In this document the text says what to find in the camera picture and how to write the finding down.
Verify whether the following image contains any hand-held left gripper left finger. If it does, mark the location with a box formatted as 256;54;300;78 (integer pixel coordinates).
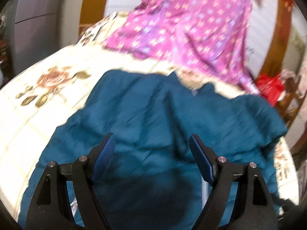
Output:
25;132;116;230

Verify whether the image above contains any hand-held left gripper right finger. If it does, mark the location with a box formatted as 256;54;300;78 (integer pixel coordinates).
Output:
189;134;280;230

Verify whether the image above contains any teal quilted down jacket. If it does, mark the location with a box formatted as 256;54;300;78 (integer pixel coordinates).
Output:
18;69;288;230

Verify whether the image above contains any cream floral checked bed sheet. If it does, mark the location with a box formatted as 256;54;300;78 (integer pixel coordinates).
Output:
0;12;299;221

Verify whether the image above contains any red shopping bag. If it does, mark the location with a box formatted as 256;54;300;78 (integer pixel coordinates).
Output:
255;74;285;106

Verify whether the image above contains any wooden chair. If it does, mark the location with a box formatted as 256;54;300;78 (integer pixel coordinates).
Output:
276;86;305;125

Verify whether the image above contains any purple floral bed cover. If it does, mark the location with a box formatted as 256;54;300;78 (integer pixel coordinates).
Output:
102;0;261;96

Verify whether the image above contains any grey refrigerator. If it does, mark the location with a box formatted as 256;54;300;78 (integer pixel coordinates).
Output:
5;0;65;72

